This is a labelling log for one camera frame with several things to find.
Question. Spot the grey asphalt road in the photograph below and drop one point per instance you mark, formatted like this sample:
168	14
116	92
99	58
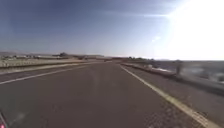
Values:
100	96

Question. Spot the distant low bushes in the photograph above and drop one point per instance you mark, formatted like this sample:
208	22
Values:
63	54

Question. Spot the roadside guardrail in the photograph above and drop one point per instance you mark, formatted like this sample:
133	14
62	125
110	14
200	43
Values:
186	79

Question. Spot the pale concrete roadside barrier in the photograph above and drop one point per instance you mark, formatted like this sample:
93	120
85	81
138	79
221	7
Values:
33	67

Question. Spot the dry open field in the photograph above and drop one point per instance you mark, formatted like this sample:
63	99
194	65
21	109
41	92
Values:
30	62

